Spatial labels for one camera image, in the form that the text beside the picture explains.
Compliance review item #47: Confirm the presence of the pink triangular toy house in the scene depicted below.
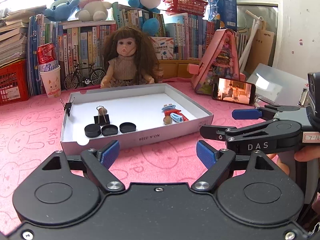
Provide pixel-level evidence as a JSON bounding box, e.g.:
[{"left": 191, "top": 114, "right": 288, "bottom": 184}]
[{"left": 187, "top": 29, "right": 245, "bottom": 95}]

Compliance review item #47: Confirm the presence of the red plastic crate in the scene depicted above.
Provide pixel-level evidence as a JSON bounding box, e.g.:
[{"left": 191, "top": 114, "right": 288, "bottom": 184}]
[{"left": 0, "top": 59, "right": 29, "bottom": 106}]

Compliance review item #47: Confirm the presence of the red Budweiser can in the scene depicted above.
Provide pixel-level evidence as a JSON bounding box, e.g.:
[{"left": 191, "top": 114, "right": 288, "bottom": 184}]
[{"left": 37, "top": 42, "right": 58, "bottom": 72}]

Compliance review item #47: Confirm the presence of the black binder clip in box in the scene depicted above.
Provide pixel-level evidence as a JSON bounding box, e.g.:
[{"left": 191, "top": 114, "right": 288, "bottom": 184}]
[{"left": 94, "top": 106, "right": 110, "bottom": 126}]

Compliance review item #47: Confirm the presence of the person's right hand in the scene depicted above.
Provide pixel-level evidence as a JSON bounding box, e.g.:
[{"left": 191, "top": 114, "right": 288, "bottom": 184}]
[{"left": 266, "top": 145, "right": 320, "bottom": 215}]

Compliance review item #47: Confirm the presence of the small brown jar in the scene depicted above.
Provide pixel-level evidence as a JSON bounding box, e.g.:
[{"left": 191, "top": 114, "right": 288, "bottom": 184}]
[{"left": 153, "top": 67, "right": 164, "bottom": 83}]

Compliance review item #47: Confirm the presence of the white paper cat cup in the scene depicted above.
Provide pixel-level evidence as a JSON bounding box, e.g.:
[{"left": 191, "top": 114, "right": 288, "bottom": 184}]
[{"left": 40, "top": 66, "right": 61, "bottom": 98}]

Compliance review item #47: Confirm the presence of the black binder clip on rim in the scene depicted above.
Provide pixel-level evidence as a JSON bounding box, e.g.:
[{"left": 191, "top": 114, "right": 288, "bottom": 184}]
[{"left": 60, "top": 98, "right": 75, "bottom": 117}]

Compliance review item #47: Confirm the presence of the pink white plush bunny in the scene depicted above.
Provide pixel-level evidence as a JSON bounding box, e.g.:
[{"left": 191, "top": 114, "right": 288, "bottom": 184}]
[{"left": 75, "top": 0, "right": 112, "bottom": 22}]

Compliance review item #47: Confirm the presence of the brown haired doll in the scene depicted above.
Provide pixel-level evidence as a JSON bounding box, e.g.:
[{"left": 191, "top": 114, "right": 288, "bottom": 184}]
[{"left": 100, "top": 27, "right": 158, "bottom": 88}]

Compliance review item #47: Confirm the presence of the red plastic basket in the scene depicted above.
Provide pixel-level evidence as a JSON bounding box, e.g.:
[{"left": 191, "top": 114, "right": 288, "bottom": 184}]
[{"left": 163, "top": 0, "right": 208, "bottom": 17}]

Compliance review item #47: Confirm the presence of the blue cardboard package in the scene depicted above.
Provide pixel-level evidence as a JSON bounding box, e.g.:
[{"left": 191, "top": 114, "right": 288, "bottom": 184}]
[{"left": 207, "top": 0, "right": 237, "bottom": 31}]

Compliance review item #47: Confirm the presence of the blue plate toy food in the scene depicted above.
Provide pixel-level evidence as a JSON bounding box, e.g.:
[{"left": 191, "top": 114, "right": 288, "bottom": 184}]
[{"left": 162, "top": 104, "right": 177, "bottom": 112}]

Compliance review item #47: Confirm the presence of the red toy cone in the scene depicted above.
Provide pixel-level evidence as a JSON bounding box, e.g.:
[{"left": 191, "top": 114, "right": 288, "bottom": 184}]
[{"left": 164, "top": 109, "right": 189, "bottom": 123}]

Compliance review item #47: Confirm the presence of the white pipe frame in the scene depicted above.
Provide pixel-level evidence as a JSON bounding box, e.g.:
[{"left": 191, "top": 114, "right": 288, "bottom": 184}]
[{"left": 239, "top": 10, "right": 264, "bottom": 73}]

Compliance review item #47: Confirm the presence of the row of upright books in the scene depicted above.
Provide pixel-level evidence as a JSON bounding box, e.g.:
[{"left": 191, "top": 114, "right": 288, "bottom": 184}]
[{"left": 26, "top": 2, "right": 251, "bottom": 97}]

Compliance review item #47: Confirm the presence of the white illustrated box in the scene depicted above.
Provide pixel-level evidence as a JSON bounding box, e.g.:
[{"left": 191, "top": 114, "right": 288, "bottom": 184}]
[{"left": 150, "top": 37, "right": 174, "bottom": 60}]

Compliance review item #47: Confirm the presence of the brown acorn nut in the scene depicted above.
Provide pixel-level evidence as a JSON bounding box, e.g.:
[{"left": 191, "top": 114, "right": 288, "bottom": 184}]
[
  {"left": 163, "top": 115, "right": 172, "bottom": 125},
  {"left": 98, "top": 107, "right": 107, "bottom": 115}
]

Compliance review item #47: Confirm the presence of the black round cap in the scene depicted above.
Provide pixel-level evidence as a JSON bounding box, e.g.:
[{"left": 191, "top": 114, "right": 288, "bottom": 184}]
[
  {"left": 84, "top": 124, "right": 101, "bottom": 138},
  {"left": 119, "top": 122, "right": 136, "bottom": 133},
  {"left": 101, "top": 124, "right": 118, "bottom": 137}
]

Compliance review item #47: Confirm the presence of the blue plush dolphin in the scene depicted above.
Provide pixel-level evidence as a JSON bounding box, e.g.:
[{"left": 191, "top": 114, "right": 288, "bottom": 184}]
[{"left": 44, "top": 0, "right": 80, "bottom": 22}]

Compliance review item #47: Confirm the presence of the smartphone playing video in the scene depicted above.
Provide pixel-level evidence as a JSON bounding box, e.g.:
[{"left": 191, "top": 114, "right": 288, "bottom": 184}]
[{"left": 212, "top": 77, "right": 256, "bottom": 106}]

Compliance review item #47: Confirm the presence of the black miniature bicycle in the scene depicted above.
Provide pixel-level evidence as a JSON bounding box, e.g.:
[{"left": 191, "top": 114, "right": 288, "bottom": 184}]
[{"left": 64, "top": 63, "right": 106, "bottom": 90}]

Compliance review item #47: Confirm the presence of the white shallow cardboard box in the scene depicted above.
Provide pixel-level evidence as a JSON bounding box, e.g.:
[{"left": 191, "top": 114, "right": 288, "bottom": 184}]
[{"left": 61, "top": 83, "right": 213, "bottom": 155}]

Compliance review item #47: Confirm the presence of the stack of grey books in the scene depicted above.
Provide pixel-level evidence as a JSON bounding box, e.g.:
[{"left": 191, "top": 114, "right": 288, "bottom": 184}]
[{"left": 0, "top": 5, "right": 46, "bottom": 67}]

